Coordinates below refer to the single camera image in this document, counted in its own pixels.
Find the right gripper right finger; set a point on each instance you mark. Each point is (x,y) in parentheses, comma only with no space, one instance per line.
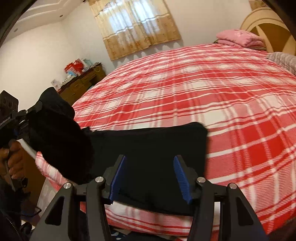
(238,220)

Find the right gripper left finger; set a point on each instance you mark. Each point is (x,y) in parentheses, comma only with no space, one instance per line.
(77,212)

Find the black pants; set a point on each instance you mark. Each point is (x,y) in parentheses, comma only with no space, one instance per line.
(148,180)

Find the person's left hand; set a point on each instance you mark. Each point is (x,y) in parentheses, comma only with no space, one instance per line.
(12,161)

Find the brown wooden desk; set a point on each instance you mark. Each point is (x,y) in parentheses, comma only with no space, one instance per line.
(78,86)

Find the red gift bag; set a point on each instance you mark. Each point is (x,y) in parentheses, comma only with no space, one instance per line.
(75,68)

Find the red plaid bed sheet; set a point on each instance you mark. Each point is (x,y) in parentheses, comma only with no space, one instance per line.
(246,102)

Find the beige window curtain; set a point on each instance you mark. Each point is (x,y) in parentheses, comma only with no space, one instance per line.
(132,26)

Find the striped pillow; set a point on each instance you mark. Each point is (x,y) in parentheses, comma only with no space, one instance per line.
(285,60)

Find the folded pink blanket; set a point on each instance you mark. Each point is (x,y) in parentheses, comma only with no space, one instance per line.
(240,38)

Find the cream wooden headboard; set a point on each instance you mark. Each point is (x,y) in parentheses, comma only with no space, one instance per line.
(265,23)

